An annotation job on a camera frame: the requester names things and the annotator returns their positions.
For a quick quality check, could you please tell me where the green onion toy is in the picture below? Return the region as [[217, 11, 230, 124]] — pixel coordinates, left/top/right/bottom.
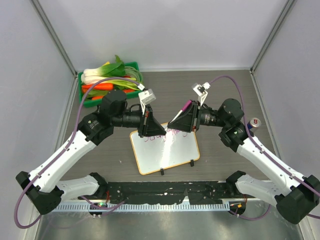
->
[[80, 75, 139, 91]]

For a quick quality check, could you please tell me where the red chili toy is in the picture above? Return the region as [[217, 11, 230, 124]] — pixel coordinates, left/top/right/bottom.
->
[[123, 89, 136, 94]]

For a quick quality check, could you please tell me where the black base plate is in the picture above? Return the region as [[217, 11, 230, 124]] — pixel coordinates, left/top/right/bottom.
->
[[77, 181, 257, 205]]

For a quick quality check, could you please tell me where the yellow framed whiteboard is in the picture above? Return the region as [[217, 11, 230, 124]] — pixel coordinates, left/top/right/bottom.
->
[[129, 129, 200, 176]]

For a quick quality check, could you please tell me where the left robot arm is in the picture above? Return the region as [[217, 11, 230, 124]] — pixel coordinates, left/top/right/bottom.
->
[[16, 89, 166, 215]]

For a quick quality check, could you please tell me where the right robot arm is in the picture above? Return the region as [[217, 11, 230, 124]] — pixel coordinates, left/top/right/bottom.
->
[[167, 98, 320, 224]]

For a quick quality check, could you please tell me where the pink capped marker pen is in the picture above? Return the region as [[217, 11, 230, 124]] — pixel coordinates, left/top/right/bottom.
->
[[165, 100, 192, 131]]

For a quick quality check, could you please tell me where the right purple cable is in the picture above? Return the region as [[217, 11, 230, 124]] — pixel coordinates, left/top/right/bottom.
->
[[204, 75, 320, 221]]

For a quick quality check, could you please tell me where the orange carrot toy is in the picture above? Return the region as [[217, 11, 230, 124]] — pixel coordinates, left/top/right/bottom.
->
[[91, 96, 103, 101], [81, 83, 114, 91]]

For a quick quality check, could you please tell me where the white cable duct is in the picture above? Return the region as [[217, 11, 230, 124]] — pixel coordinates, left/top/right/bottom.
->
[[53, 201, 230, 213]]

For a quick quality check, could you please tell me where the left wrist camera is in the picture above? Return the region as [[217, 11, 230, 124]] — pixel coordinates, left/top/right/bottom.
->
[[138, 89, 157, 115]]

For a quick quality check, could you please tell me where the energy drink can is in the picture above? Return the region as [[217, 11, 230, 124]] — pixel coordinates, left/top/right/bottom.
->
[[247, 117, 262, 133]]

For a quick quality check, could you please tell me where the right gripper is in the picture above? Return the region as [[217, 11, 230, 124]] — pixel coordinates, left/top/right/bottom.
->
[[168, 99, 229, 133]]

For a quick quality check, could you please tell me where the right whiteboard foot clip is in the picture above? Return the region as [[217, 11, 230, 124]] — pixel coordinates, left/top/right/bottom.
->
[[189, 159, 195, 167]]

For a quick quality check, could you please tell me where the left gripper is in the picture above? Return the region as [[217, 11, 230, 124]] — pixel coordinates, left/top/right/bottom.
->
[[111, 102, 166, 138]]

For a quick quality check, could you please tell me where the bok choy toy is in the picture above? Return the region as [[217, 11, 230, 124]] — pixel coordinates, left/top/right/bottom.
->
[[83, 55, 126, 77]]

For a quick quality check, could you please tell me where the green leaf vegetable toy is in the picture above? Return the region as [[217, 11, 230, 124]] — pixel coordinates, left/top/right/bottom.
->
[[82, 89, 109, 101]]

